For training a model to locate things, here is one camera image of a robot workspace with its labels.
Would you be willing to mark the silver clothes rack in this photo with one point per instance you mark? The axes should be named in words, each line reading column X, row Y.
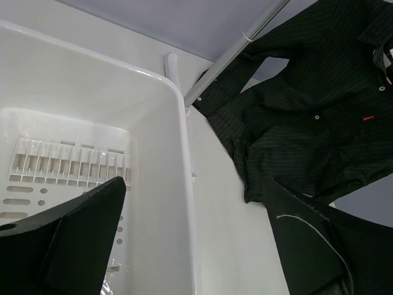
column 171, row 70

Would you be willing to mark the black pinstriped shirt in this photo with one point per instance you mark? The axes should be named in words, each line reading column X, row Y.
column 309, row 104

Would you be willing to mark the white plastic basket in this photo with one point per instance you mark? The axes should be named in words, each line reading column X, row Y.
column 71, row 119

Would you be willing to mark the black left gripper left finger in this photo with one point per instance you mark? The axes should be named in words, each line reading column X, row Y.
column 65, row 249

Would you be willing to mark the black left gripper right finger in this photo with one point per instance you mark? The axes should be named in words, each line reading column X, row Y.
column 323, row 250

